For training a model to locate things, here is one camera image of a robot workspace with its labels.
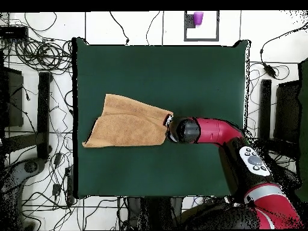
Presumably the tan terry towel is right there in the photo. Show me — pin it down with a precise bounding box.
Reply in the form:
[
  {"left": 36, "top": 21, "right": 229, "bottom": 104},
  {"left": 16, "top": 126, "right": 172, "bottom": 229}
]
[{"left": 82, "top": 93, "right": 174, "bottom": 148}]

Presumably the dark green table cloth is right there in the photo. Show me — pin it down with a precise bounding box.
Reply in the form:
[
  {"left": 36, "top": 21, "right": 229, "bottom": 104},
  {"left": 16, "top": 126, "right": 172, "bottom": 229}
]
[{"left": 72, "top": 37, "right": 251, "bottom": 199}]

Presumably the black stand base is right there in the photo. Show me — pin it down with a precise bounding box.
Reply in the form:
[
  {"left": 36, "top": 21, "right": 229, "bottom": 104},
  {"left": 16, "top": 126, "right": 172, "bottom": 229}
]
[
  {"left": 256, "top": 79, "right": 300, "bottom": 164},
  {"left": 3, "top": 71, "right": 52, "bottom": 161}
]

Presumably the purple plastic cup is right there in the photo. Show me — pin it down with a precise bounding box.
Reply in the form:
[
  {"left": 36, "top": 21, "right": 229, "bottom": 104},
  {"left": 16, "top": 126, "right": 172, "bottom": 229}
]
[{"left": 193, "top": 11, "right": 205, "bottom": 26}]

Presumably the black power adapter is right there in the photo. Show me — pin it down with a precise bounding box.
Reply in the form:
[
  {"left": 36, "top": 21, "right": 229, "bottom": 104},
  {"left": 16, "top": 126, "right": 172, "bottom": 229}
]
[{"left": 262, "top": 63, "right": 277, "bottom": 78}]

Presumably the black power strip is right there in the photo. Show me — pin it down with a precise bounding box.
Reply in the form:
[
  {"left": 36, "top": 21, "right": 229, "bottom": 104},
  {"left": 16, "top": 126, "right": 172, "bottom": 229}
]
[{"left": 64, "top": 165, "right": 75, "bottom": 205}]

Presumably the black box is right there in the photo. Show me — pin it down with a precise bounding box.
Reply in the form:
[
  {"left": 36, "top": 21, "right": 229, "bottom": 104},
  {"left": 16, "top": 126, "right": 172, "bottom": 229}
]
[
  {"left": 273, "top": 80, "right": 301, "bottom": 145},
  {"left": 0, "top": 66, "right": 24, "bottom": 128}
]

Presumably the grey chair base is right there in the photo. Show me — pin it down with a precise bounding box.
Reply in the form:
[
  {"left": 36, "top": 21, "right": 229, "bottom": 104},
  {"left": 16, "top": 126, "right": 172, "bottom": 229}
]
[{"left": 0, "top": 157, "right": 47, "bottom": 230}]

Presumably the black box device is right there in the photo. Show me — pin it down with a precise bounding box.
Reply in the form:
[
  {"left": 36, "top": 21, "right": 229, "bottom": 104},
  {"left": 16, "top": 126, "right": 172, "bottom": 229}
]
[{"left": 0, "top": 25, "right": 29, "bottom": 40}]

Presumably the black floor cable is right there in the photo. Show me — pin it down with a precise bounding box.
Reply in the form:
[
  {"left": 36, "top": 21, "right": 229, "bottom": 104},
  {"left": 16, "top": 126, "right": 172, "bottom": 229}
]
[
  {"left": 109, "top": 11, "right": 130, "bottom": 45},
  {"left": 146, "top": 10, "right": 161, "bottom": 46}
]

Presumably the grey floor frame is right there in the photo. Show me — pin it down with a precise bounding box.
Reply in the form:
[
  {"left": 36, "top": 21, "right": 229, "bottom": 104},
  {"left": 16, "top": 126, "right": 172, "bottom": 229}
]
[{"left": 183, "top": 10, "right": 220, "bottom": 42}]

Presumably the black pedestal base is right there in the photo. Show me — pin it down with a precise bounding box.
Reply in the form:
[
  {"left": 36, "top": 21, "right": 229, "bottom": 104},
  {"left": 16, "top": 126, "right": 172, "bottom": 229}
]
[{"left": 126, "top": 197, "right": 184, "bottom": 229}]

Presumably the black coiled cable bundle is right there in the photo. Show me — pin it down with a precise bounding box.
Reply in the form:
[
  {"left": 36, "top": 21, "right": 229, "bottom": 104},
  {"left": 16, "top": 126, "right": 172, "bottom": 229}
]
[{"left": 14, "top": 38, "right": 73, "bottom": 73}]

